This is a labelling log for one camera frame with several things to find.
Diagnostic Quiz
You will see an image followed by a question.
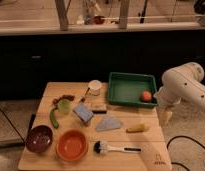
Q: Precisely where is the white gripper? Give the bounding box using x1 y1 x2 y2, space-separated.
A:
158 101 173 126

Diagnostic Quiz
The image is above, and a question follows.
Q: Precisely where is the yellow banana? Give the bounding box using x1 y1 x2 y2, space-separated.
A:
126 124 150 133

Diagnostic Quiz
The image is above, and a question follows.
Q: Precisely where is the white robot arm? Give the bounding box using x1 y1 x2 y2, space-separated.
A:
154 62 205 126

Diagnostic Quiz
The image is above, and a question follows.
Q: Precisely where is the orange red bowl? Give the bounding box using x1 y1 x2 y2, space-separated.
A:
56 129 88 162

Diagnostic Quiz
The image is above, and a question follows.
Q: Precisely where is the dark maroon bowl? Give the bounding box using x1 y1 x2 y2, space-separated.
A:
25 125 53 153

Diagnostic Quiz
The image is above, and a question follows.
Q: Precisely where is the orange ball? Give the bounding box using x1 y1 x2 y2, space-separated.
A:
140 91 152 102

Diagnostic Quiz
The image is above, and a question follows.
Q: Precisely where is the green plastic tray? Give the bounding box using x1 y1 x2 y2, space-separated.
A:
107 72 157 109

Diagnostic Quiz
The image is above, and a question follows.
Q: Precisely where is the wooden block with black strip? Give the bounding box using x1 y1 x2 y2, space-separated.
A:
90 103 107 114

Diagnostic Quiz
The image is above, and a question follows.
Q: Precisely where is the white paper cup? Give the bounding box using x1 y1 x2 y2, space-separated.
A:
88 80 102 96

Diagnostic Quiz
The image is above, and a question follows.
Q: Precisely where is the blue sponge block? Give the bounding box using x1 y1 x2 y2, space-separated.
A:
73 103 94 125

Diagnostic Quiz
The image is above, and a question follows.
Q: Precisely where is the small dark spoon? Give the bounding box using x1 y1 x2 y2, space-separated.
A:
79 88 90 102

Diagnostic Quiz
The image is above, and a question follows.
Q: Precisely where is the light green cup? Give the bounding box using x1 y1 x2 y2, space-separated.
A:
57 99 71 114

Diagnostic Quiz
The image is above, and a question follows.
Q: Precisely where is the green cucumber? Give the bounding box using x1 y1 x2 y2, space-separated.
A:
49 108 59 129

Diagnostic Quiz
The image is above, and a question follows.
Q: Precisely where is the black cable on floor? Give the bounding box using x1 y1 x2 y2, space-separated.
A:
165 134 205 171

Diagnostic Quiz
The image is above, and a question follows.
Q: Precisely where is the white handled dish brush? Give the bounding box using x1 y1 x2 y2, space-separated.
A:
93 141 141 154

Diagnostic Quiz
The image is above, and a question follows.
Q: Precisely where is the wooden table frame background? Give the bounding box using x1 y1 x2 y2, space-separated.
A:
54 0 130 32

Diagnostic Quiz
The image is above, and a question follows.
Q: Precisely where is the dark red chili string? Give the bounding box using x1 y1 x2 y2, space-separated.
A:
51 94 76 105

